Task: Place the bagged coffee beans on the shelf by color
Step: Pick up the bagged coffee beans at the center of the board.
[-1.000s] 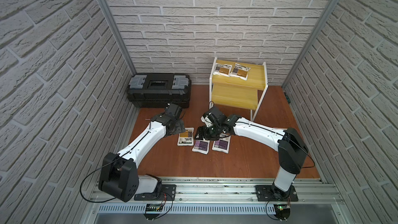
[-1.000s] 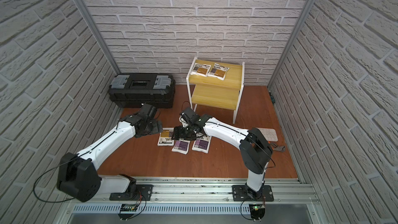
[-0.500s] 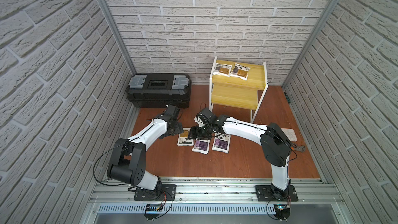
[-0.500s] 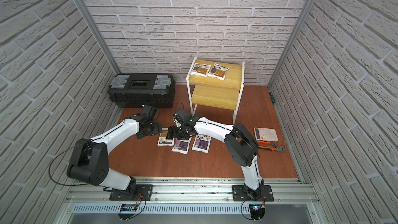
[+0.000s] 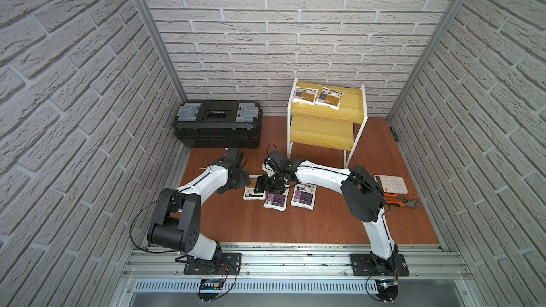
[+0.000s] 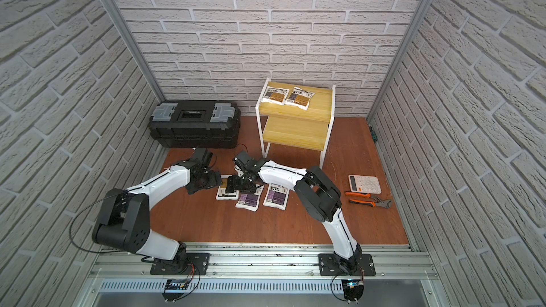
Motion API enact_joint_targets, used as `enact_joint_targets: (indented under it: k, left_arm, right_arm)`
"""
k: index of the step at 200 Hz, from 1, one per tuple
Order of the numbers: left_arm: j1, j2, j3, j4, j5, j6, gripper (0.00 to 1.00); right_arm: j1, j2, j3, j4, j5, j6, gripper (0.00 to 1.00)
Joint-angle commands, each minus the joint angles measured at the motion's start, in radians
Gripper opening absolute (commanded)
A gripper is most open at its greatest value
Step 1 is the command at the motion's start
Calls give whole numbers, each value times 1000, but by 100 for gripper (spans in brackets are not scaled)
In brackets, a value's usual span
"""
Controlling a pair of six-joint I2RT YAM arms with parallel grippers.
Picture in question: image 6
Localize yellow coffee bag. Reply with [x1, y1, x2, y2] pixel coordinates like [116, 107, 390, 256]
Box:
[285, 87, 314, 110]
[216, 175, 239, 200]
[260, 86, 289, 105]

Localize yellow coffee bag bottom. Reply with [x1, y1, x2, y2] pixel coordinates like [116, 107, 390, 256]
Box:
[260, 86, 289, 105]

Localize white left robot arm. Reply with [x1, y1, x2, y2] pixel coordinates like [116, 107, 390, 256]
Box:
[92, 161, 222, 261]

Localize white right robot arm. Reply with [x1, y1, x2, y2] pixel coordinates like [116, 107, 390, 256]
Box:
[233, 152, 362, 267]

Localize purple coffee bag left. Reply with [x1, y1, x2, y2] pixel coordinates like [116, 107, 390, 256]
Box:
[235, 186, 263, 212]

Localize purple coffee bag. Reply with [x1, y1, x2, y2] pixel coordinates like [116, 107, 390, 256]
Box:
[235, 186, 263, 212]
[263, 184, 289, 210]

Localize purple coffee bag middle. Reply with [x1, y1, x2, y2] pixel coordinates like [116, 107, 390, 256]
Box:
[263, 184, 289, 210]

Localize black plastic toolbox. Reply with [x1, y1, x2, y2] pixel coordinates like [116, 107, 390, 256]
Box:
[148, 99, 241, 149]

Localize left controller board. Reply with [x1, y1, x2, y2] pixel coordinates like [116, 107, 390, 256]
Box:
[162, 279, 193, 302]

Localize controller board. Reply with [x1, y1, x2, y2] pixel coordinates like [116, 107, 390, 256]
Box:
[162, 279, 193, 302]
[341, 279, 365, 303]

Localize white calculator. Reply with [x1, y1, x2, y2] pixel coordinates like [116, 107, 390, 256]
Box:
[348, 175, 382, 195]

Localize right controller board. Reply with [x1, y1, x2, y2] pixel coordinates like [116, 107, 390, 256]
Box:
[341, 279, 365, 303]

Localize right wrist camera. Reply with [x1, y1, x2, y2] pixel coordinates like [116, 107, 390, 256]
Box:
[233, 151, 256, 171]

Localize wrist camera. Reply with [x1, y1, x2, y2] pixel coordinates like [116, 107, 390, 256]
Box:
[233, 151, 256, 171]
[191, 147, 213, 169]

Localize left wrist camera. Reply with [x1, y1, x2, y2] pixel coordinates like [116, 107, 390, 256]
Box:
[191, 147, 213, 169]

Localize white frame wooden shelf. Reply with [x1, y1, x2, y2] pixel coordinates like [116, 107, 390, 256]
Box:
[255, 78, 336, 167]

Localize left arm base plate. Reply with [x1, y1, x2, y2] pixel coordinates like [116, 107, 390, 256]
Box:
[150, 251, 210, 276]

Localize aluminium rail frame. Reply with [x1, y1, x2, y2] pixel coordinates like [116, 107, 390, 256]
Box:
[95, 236, 447, 306]

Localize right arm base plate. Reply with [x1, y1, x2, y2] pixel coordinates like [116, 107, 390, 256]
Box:
[318, 253, 376, 277]

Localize orange handled pliers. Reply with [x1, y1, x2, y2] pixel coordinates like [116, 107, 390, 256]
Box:
[345, 192, 392, 209]

